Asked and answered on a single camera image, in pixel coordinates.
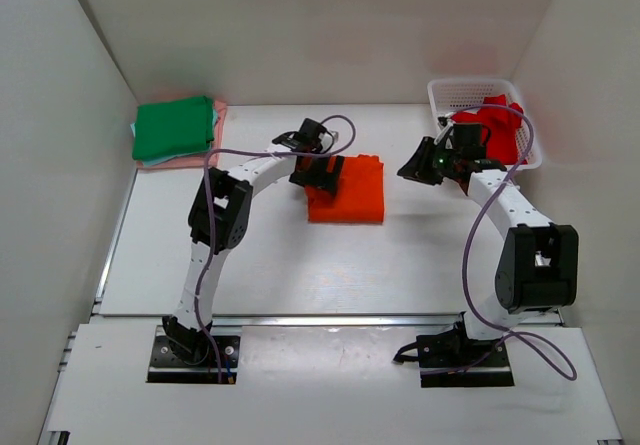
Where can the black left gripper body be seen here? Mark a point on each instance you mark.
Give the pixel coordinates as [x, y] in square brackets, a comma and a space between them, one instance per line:
[315, 175]

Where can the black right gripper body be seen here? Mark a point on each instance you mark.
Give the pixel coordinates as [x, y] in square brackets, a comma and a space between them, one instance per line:
[435, 163]

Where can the orange t shirt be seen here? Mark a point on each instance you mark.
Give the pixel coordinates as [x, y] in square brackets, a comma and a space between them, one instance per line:
[359, 198]

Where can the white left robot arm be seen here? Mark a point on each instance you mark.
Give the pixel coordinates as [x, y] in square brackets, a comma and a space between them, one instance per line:
[218, 221]

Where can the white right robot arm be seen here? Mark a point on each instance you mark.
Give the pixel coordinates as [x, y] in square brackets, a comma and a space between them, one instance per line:
[538, 264]

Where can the white plastic basket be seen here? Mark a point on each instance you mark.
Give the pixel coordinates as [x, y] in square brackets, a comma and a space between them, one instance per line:
[496, 105]

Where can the red t shirt in basket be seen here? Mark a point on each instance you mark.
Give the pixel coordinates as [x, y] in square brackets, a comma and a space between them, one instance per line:
[501, 128]

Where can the pink folded t shirt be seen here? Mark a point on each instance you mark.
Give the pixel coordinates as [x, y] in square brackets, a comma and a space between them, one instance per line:
[200, 150]

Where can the green folded t shirt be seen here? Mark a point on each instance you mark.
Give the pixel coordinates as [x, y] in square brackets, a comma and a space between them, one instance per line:
[172, 127]

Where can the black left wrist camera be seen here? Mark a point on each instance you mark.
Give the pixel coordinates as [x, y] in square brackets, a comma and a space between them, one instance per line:
[311, 137]

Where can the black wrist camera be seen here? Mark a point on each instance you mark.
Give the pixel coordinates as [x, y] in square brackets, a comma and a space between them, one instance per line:
[311, 137]
[463, 141]

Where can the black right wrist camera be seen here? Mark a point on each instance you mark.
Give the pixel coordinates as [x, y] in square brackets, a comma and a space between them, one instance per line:
[463, 141]

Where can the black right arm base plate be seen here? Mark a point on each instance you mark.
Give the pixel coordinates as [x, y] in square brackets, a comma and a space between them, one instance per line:
[451, 360]

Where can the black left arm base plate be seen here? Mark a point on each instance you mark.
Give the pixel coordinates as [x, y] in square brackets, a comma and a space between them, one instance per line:
[168, 365]

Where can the aluminium rail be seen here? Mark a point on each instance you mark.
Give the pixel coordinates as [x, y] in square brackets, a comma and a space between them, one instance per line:
[327, 320]

